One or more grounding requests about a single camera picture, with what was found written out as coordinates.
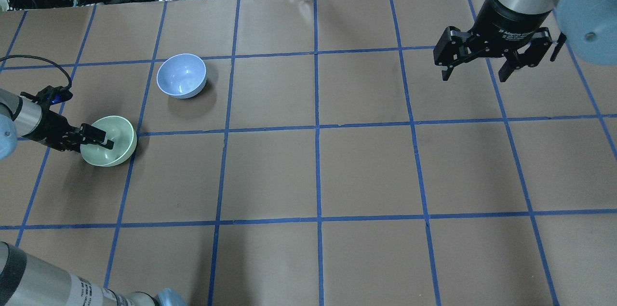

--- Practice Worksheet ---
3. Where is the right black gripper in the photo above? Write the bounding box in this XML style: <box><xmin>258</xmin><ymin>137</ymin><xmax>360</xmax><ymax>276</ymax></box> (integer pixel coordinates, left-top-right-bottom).
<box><xmin>433</xmin><ymin>0</ymin><xmax>552</xmax><ymax>83</ymax></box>

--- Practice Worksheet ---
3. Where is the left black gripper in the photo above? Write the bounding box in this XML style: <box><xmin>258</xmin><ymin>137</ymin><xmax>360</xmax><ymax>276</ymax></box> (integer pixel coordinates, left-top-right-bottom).
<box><xmin>34</xmin><ymin>110</ymin><xmax>114</xmax><ymax>153</ymax></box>

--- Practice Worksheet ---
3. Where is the green bowl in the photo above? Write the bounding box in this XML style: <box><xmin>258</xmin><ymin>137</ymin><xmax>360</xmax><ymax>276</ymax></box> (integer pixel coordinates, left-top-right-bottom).
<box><xmin>80</xmin><ymin>116</ymin><xmax>137</xmax><ymax>167</ymax></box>

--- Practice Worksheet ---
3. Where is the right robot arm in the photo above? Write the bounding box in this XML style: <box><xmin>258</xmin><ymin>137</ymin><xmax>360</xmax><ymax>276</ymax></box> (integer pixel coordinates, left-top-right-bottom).
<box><xmin>433</xmin><ymin>0</ymin><xmax>617</xmax><ymax>82</ymax></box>

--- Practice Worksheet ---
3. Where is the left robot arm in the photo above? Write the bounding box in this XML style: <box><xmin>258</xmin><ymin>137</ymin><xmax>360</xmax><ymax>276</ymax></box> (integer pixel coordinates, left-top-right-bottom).
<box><xmin>0</xmin><ymin>86</ymin><xmax>114</xmax><ymax>159</ymax></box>

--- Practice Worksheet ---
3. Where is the blue bowl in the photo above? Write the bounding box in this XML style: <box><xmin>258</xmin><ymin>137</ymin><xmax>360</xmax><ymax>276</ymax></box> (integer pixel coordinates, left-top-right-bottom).
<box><xmin>156</xmin><ymin>53</ymin><xmax>207</xmax><ymax>99</ymax></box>

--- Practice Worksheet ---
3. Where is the black cable bundle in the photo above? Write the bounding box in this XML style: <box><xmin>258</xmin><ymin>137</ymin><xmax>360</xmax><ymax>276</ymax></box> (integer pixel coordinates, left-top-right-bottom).
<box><xmin>0</xmin><ymin>55</ymin><xmax>73</xmax><ymax>90</ymax></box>

